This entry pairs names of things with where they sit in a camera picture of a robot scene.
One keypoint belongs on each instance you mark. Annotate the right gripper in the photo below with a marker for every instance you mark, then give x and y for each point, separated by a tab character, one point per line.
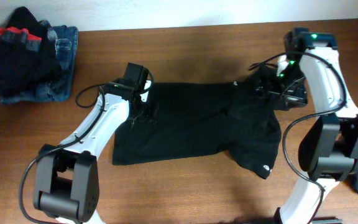
298	98

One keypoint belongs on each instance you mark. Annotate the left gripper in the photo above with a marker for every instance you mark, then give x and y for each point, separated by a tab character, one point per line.
145	117

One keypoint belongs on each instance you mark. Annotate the black t-shirt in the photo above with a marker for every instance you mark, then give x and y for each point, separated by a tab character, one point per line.
191	120

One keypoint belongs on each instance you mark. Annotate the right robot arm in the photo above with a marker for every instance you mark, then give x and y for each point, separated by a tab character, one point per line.
328	153

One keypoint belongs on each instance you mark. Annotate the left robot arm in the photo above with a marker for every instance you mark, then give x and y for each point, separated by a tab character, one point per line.
66	177

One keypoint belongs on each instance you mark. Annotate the folded blue denim jeans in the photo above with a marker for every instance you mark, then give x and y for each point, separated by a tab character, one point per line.
65	41

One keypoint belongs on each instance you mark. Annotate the black garment with red trim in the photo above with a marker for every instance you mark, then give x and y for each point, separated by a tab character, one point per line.
27	53

